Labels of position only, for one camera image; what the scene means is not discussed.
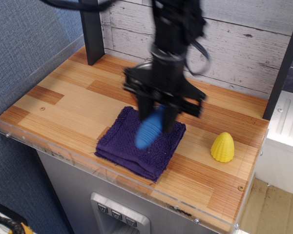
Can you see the blue handled metal fork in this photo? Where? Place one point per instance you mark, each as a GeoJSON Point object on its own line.
{"type": "Point", "coordinates": [150, 128]}

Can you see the dark right frame post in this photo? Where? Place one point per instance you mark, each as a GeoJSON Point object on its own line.
{"type": "Point", "coordinates": [280, 80]}

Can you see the silver dispenser panel with buttons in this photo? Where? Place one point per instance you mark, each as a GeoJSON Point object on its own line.
{"type": "Point", "coordinates": [115, 218]}

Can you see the yellow toy corn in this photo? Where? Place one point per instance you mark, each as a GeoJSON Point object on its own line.
{"type": "Point", "coordinates": [222, 149]}

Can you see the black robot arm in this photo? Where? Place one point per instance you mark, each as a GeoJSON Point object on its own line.
{"type": "Point", "coordinates": [178, 23]}

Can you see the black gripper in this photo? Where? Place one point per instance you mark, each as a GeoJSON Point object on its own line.
{"type": "Point", "coordinates": [170, 88]}

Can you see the clear acrylic table guard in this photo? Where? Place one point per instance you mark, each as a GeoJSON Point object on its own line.
{"type": "Point", "coordinates": [65, 115]}

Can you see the stainless steel pot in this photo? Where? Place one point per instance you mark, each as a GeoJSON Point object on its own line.
{"type": "Point", "coordinates": [137, 78]}

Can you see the yellow object bottom left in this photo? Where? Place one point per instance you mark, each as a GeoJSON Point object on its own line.
{"type": "Point", "coordinates": [20, 228]}

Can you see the dark left frame post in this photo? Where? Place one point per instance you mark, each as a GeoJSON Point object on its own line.
{"type": "Point", "coordinates": [93, 38]}

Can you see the dark frame post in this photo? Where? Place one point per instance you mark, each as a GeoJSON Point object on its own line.
{"type": "Point", "coordinates": [93, 38]}
{"type": "Point", "coordinates": [280, 80]}

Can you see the purple folded towel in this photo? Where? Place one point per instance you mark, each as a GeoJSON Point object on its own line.
{"type": "Point", "coordinates": [118, 146]}

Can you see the white ridged appliance at right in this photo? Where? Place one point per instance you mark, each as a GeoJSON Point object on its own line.
{"type": "Point", "coordinates": [281, 124]}

